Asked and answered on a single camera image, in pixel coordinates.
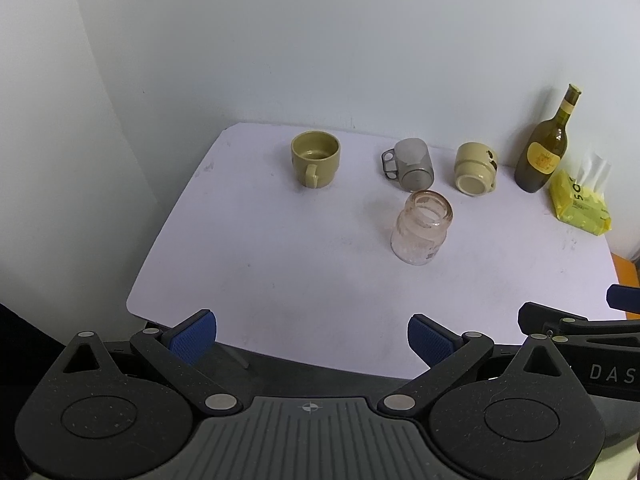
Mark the grey translucent upturned cup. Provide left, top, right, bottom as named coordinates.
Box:
left=382, top=137, right=435, bottom=192

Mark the cream mug with brown spots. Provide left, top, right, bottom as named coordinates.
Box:
left=453, top=141, right=500, bottom=197

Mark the green wine bottle yellow label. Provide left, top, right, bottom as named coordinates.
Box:
left=514, top=83, right=584, bottom=194

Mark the orange wooden surface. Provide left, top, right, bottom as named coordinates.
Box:
left=610, top=254, right=640, bottom=292

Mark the yellow tissue pack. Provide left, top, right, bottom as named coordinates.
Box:
left=549, top=152, right=614, bottom=237

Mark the grey table leg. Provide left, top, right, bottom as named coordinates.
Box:
left=224, top=346, right=252, bottom=370

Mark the olive green mug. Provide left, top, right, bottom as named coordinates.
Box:
left=291, top=130, right=342, bottom=190

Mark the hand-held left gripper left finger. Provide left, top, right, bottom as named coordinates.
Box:
left=48, top=309, right=244, bottom=416

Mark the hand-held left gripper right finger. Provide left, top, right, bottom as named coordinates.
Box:
left=377, top=313, right=589, bottom=416

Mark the clear pinkish glass jar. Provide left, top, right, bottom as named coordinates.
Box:
left=390, top=189, right=454, bottom=266

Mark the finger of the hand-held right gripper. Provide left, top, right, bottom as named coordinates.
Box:
left=517, top=301, right=640, bottom=340
left=606, top=283, right=640, bottom=317

